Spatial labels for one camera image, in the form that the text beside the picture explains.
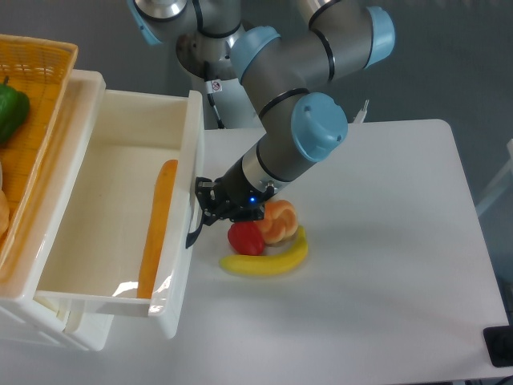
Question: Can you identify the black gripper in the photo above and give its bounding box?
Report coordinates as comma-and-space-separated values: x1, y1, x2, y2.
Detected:
195, 177, 275, 226

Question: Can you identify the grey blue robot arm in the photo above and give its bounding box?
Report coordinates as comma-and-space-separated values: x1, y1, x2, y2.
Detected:
128, 1, 395, 225

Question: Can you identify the red bell pepper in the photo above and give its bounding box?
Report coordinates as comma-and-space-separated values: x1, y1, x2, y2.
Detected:
228, 221, 265, 256

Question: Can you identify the long baguette bread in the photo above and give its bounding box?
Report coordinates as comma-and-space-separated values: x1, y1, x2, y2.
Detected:
137, 160, 178, 299

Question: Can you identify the braided bread roll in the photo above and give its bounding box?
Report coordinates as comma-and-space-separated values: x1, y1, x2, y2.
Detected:
255, 200, 299, 245

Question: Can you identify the yellow banana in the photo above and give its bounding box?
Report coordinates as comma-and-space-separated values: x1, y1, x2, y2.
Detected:
219, 225, 309, 277

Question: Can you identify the round bread bun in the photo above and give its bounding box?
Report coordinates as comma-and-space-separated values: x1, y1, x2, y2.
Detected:
0, 190, 10, 238

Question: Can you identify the orange plastic basket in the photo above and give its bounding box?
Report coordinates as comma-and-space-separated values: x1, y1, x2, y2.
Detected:
1, 34, 79, 282

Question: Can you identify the green bell pepper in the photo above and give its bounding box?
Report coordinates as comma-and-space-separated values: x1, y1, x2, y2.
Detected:
1, 75, 30, 144

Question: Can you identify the black device at edge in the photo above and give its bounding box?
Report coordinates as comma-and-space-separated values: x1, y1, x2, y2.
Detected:
483, 326, 513, 367

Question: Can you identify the white chair frame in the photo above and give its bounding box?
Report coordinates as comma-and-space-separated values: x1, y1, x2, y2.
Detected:
475, 140, 512, 217

